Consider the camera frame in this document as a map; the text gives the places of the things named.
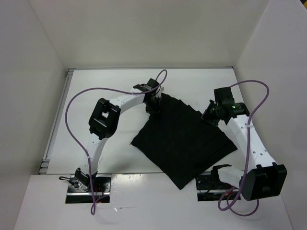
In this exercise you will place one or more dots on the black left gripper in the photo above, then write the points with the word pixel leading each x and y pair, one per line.
pixel 155 109

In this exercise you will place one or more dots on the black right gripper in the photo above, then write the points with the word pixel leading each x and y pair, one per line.
pixel 206 116

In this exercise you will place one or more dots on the black pleated skirt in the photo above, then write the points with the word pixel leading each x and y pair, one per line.
pixel 177 141

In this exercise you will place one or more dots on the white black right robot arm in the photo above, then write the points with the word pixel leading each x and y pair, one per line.
pixel 262 176

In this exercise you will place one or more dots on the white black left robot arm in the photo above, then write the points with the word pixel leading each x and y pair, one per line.
pixel 103 124

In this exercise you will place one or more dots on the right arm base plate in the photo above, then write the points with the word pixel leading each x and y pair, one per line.
pixel 209 188

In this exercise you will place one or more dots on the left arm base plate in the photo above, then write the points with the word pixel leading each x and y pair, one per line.
pixel 79 194

